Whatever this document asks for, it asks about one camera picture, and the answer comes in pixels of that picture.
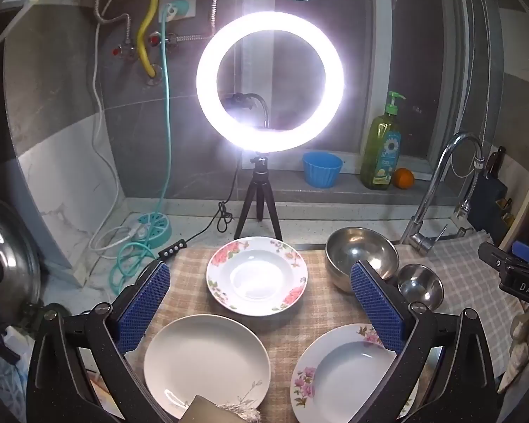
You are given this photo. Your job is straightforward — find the fuzzy grey cloth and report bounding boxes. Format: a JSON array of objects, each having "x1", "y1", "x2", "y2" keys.
[{"x1": 216, "y1": 401, "x2": 262, "y2": 423}]

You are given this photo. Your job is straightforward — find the green dish soap bottle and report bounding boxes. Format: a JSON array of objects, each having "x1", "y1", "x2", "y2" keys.
[{"x1": 360, "y1": 91, "x2": 406, "y2": 191}]

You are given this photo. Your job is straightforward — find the blue fluted cup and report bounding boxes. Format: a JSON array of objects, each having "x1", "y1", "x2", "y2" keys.
[{"x1": 302, "y1": 152, "x2": 345, "y2": 189}]

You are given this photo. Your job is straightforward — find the small steel bowl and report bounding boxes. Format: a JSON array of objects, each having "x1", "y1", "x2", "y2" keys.
[{"x1": 397, "y1": 263, "x2": 444, "y2": 311}]

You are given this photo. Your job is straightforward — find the steel pot lid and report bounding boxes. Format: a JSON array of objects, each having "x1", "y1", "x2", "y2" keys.
[{"x1": 0, "y1": 196, "x2": 42, "y2": 331}]

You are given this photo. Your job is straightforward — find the large steel bowl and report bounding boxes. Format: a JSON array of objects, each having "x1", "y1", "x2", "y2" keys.
[{"x1": 325, "y1": 227, "x2": 400, "y2": 294}]

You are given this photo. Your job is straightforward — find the black cable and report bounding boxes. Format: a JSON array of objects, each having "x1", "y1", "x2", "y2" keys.
[{"x1": 189, "y1": 159, "x2": 241, "y2": 247}]

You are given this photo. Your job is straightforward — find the black tripod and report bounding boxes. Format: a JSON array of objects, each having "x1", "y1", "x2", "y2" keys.
[{"x1": 233, "y1": 152, "x2": 284, "y2": 242}]

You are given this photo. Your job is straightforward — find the black gooseneck phone holder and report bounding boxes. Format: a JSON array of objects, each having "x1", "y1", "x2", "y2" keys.
[{"x1": 224, "y1": 92, "x2": 272, "y2": 129}]

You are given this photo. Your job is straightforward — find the chrome faucet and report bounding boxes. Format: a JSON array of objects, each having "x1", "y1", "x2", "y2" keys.
[{"x1": 399, "y1": 131, "x2": 486, "y2": 256}]

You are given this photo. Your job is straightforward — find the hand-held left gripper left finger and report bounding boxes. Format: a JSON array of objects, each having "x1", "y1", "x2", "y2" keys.
[{"x1": 26, "y1": 260, "x2": 177, "y2": 423}]

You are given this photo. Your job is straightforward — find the teal round power strip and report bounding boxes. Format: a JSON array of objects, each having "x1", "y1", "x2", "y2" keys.
[{"x1": 132, "y1": 212, "x2": 174, "y2": 242}]

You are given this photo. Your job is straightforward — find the black knife block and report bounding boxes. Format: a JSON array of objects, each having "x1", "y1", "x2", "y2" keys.
[{"x1": 465, "y1": 147, "x2": 510, "y2": 230}]

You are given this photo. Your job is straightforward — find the grey scouring pad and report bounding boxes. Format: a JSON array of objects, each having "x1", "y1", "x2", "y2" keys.
[{"x1": 181, "y1": 394, "x2": 230, "y2": 423}]

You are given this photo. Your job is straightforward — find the blue patterned cloth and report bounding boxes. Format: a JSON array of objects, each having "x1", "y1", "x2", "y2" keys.
[{"x1": 0, "y1": 335, "x2": 34, "y2": 423}]

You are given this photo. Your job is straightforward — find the white plate with red roses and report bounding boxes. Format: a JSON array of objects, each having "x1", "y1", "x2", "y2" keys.
[{"x1": 206, "y1": 237, "x2": 309, "y2": 317}]

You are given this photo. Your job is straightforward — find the yellow hose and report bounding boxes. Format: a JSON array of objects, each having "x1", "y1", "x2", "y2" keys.
[{"x1": 136, "y1": 0, "x2": 164, "y2": 76}]

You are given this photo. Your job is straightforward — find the white ring light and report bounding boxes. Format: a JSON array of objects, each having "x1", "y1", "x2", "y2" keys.
[{"x1": 196, "y1": 11, "x2": 347, "y2": 151}]

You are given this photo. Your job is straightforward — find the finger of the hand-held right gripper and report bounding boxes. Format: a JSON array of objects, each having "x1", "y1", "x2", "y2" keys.
[{"x1": 477, "y1": 240, "x2": 529, "y2": 274}]

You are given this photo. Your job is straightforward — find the person's right hand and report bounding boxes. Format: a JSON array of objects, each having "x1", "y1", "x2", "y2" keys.
[{"x1": 498, "y1": 306, "x2": 529, "y2": 395}]

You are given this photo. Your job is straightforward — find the orange fruit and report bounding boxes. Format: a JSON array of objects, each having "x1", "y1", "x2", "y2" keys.
[{"x1": 392, "y1": 167, "x2": 415, "y2": 189}]

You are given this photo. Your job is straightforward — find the white plate with pink blossoms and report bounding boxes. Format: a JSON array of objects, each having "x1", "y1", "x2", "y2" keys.
[{"x1": 290, "y1": 324, "x2": 419, "y2": 423}]

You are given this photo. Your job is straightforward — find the braided metal hose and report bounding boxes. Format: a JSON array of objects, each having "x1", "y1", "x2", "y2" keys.
[
  {"x1": 172, "y1": 0, "x2": 217, "y2": 44},
  {"x1": 95, "y1": 0, "x2": 133, "y2": 51}
]

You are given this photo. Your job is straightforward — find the white cable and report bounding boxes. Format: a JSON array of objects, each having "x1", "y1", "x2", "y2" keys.
[{"x1": 89, "y1": 18, "x2": 135, "y2": 254}]

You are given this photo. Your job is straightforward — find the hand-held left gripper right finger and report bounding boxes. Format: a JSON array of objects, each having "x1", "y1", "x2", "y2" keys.
[{"x1": 350, "y1": 259, "x2": 499, "y2": 423}]

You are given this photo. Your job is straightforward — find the black inline remote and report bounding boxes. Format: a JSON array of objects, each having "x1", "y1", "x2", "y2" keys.
[{"x1": 158, "y1": 239, "x2": 188, "y2": 256}]

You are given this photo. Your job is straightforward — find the plaid cloth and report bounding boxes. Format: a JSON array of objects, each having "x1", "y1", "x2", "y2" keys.
[{"x1": 84, "y1": 229, "x2": 523, "y2": 423}]

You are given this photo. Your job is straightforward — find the metal spray head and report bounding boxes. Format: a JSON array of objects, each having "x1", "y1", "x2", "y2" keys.
[{"x1": 450, "y1": 152, "x2": 486, "y2": 222}]

